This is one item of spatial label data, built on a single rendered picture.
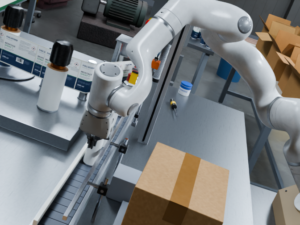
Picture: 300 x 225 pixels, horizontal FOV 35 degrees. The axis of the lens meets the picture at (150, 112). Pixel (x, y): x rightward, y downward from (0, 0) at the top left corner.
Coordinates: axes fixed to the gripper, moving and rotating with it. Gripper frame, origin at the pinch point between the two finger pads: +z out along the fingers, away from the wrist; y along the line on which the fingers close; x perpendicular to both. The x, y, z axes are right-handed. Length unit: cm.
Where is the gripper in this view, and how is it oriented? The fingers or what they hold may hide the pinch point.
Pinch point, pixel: (92, 141)
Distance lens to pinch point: 159.1
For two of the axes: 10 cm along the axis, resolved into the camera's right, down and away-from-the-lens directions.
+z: -2.4, 7.0, 6.7
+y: -9.4, -3.5, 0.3
